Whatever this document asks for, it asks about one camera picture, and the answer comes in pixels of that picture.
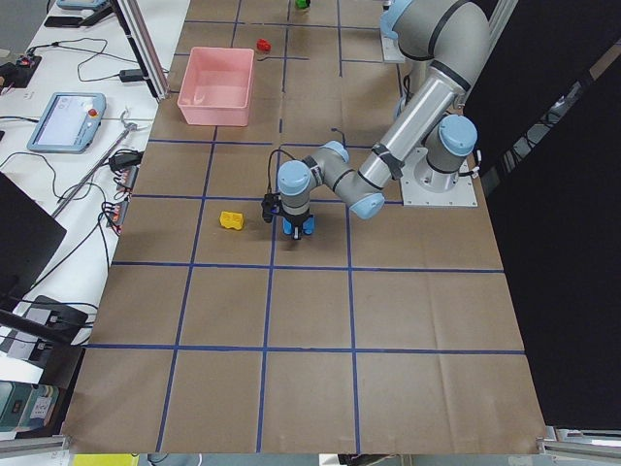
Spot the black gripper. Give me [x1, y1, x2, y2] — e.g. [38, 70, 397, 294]
[283, 211, 312, 240]

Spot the blue toy block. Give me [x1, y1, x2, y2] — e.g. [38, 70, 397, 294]
[282, 216, 315, 240]

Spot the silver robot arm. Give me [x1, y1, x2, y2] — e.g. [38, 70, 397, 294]
[261, 1, 490, 240]

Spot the pink plastic box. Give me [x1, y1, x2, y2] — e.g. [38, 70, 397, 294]
[178, 47, 255, 127]

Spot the yellow toy block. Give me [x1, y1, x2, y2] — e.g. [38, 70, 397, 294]
[218, 211, 245, 231]

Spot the red toy block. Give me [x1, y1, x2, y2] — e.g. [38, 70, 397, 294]
[256, 38, 272, 53]

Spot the metal rod tool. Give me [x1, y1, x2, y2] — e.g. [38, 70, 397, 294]
[51, 108, 138, 218]

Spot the black power adapter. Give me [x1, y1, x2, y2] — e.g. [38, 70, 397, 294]
[118, 69, 144, 83]

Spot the blue teach pendant tablet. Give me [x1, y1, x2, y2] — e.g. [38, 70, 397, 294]
[26, 92, 107, 154]

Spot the black monitor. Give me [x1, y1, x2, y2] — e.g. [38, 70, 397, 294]
[1, 174, 66, 312]

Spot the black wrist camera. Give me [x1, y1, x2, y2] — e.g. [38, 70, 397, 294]
[261, 192, 281, 223]

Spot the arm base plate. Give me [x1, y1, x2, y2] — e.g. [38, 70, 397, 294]
[380, 28, 408, 64]
[400, 148, 478, 208]

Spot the aluminium frame post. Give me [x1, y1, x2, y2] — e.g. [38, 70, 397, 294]
[110, 0, 170, 102]

